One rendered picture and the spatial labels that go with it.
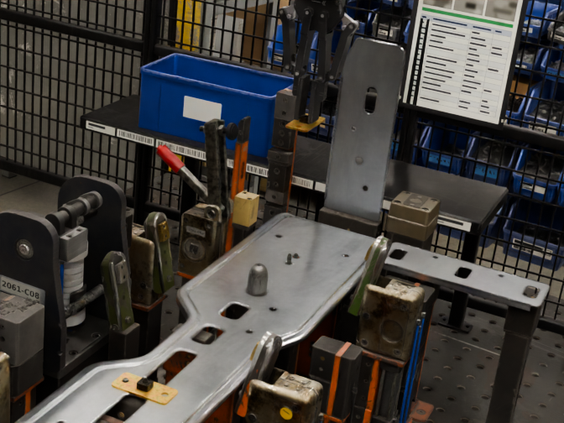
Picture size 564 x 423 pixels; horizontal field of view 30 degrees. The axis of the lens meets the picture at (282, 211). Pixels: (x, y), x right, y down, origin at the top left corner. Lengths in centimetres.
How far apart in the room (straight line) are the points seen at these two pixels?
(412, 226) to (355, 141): 19
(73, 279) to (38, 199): 294
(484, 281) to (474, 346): 44
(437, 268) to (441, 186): 32
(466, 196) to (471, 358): 34
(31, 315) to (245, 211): 57
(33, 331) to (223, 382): 26
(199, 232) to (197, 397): 47
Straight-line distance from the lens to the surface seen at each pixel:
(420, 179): 216
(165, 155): 182
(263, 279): 166
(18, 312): 143
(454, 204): 206
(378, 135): 195
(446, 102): 219
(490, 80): 216
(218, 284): 169
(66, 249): 145
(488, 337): 231
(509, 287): 184
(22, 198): 451
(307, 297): 168
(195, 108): 220
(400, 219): 195
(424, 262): 187
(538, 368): 224
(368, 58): 192
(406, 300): 164
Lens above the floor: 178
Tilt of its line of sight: 23 degrees down
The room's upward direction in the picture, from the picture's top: 7 degrees clockwise
